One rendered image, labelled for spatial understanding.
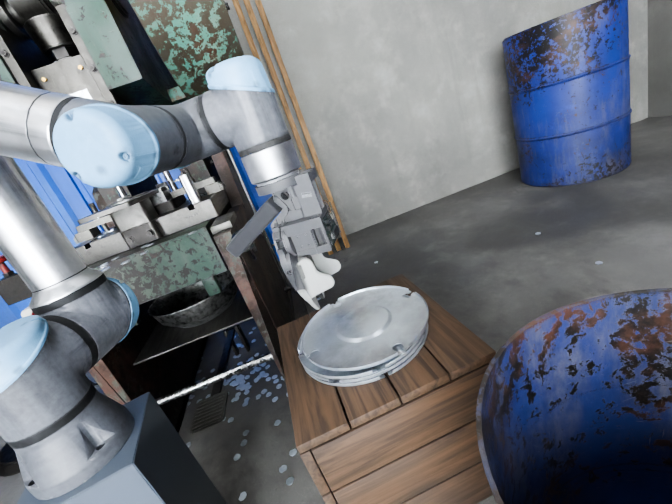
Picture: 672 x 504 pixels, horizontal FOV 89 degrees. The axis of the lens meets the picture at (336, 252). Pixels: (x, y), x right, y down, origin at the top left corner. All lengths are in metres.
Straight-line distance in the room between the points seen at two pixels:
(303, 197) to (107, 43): 0.83
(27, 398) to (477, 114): 2.71
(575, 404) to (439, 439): 0.24
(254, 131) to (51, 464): 0.55
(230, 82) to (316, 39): 2.03
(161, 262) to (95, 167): 0.73
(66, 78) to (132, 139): 0.90
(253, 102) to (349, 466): 0.60
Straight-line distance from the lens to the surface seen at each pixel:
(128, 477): 0.68
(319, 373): 0.71
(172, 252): 1.09
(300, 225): 0.48
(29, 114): 0.46
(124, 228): 1.17
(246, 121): 0.47
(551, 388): 0.61
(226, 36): 0.98
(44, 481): 0.71
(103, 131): 0.38
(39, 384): 0.66
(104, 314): 0.73
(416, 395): 0.65
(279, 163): 0.47
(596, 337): 0.61
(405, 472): 0.77
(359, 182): 2.49
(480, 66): 2.84
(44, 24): 1.34
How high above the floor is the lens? 0.80
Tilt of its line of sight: 20 degrees down
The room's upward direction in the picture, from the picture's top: 20 degrees counter-clockwise
